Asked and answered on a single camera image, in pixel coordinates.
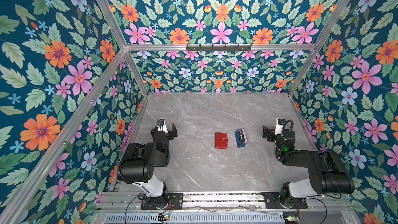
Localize black VIP card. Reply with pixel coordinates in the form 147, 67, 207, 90
236, 129, 246, 144

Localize red leather card holder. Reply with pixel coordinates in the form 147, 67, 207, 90
215, 132, 228, 149

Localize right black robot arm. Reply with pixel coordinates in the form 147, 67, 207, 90
261, 126, 354, 209

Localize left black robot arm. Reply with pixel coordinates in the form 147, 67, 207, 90
116, 119, 178, 204

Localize blue card tray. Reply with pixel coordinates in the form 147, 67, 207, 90
235, 129, 247, 148

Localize black hook rack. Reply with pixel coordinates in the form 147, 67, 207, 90
186, 44, 252, 52

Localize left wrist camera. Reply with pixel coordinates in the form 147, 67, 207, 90
155, 119, 168, 133

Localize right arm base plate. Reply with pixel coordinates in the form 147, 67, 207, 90
261, 192, 308, 209

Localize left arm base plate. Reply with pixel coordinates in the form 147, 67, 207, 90
141, 193, 184, 211

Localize aluminium mounting rail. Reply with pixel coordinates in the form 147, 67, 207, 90
93, 190, 355, 212

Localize white vented cable duct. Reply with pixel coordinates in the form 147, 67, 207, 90
104, 212, 285, 224

